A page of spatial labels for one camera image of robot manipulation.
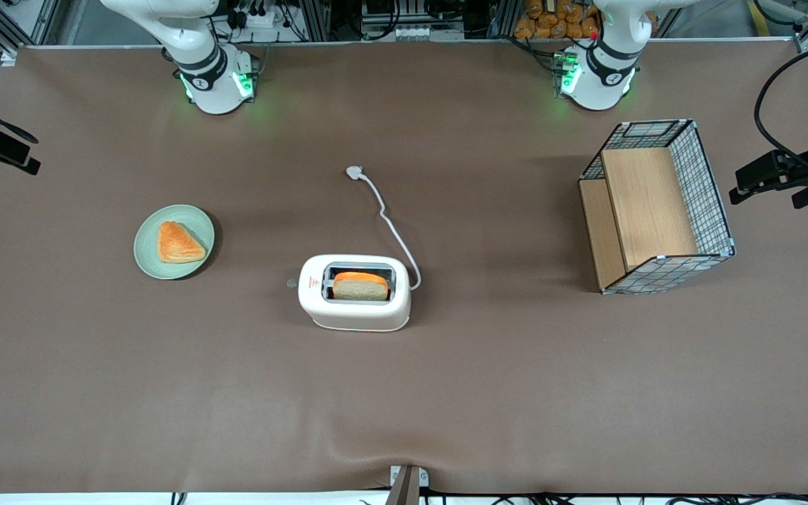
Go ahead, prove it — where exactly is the white toaster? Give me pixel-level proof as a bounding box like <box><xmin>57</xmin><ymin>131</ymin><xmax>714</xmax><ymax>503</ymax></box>
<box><xmin>297</xmin><ymin>254</ymin><xmax>412</xmax><ymax>332</ymax></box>

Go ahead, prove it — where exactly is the pale green plate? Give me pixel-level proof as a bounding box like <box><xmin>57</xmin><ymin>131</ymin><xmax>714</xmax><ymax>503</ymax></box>
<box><xmin>133</xmin><ymin>204</ymin><xmax>216</xmax><ymax>281</ymax></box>

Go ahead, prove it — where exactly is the triangular orange pastry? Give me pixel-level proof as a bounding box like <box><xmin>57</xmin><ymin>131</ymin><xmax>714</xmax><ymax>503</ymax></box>
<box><xmin>157</xmin><ymin>221</ymin><xmax>207</xmax><ymax>264</ymax></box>

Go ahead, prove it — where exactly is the bag of orange breads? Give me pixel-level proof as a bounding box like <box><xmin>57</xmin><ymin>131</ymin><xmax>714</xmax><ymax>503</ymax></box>
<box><xmin>513</xmin><ymin>0</ymin><xmax>602</xmax><ymax>41</ymax></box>

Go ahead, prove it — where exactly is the white power strip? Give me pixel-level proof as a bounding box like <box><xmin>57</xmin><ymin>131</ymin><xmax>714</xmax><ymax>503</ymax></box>
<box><xmin>231</xmin><ymin>0</ymin><xmax>294</xmax><ymax>30</ymax></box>

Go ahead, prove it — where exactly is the toast slice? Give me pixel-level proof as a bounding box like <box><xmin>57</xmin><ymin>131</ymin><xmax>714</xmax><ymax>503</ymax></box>
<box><xmin>332</xmin><ymin>271</ymin><xmax>391</xmax><ymax>302</ymax></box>

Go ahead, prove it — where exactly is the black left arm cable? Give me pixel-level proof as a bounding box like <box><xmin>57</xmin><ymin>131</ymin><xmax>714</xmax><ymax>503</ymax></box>
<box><xmin>754</xmin><ymin>36</ymin><xmax>808</xmax><ymax>176</ymax></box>

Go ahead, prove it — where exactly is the wire basket with wooden shelf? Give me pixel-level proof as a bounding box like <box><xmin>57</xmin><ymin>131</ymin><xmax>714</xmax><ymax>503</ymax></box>
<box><xmin>578</xmin><ymin>119</ymin><xmax>736</xmax><ymax>295</ymax></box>

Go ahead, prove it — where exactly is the white toaster power cable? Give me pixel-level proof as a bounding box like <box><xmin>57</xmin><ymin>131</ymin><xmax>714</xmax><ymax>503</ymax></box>
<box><xmin>345</xmin><ymin>165</ymin><xmax>423</xmax><ymax>292</ymax></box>

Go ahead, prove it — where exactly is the metal table edge bracket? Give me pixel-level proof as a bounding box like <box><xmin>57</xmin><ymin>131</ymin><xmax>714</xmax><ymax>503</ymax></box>
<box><xmin>388</xmin><ymin>464</ymin><xmax>430</xmax><ymax>505</ymax></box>

